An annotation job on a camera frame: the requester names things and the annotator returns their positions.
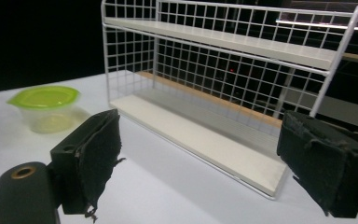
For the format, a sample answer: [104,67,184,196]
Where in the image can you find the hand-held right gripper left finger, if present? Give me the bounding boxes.
[49,108,126,224]

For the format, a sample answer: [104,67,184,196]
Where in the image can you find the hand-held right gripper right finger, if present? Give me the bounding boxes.
[276,110,358,218]

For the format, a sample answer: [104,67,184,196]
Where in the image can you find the clear container with green lid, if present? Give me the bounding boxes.
[6,85,82,134]

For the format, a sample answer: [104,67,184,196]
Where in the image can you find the white wire shelf rack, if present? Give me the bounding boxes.
[101,0,358,201]

